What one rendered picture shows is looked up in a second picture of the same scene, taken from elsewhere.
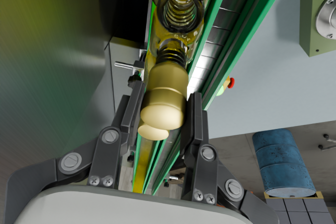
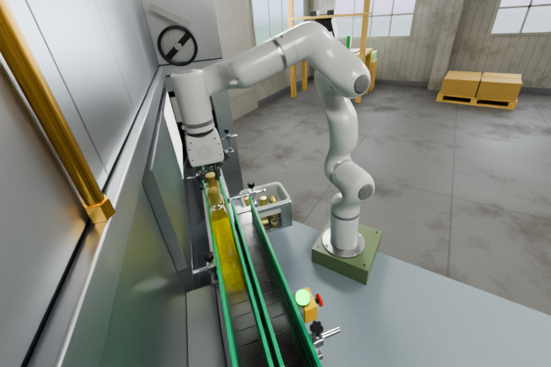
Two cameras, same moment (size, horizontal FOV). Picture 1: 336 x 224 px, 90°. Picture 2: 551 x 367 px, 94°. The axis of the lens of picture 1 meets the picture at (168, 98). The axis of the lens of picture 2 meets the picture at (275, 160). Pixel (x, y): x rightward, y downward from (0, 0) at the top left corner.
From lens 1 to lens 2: 0.89 m
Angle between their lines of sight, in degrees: 107
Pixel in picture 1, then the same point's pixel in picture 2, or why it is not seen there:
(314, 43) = (355, 263)
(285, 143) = not seen: outside the picture
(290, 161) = not seen: outside the picture
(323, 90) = (462, 302)
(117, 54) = (193, 300)
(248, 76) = (378, 346)
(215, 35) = (257, 249)
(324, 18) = (335, 251)
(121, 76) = (198, 324)
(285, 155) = not seen: outside the picture
